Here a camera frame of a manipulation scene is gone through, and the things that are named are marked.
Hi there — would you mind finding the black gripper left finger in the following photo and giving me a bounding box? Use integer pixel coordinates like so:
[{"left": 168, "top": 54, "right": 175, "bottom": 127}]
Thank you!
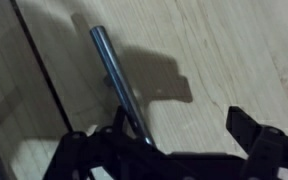
[{"left": 42, "top": 105, "right": 172, "bottom": 180}]

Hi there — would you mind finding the door metal handle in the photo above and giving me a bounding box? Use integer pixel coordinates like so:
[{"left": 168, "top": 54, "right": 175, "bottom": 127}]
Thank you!
[{"left": 89, "top": 26, "right": 155, "bottom": 146}]

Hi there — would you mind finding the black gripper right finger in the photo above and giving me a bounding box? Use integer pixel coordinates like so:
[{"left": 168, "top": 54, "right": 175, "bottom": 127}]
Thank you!
[{"left": 226, "top": 106, "right": 288, "bottom": 180}]

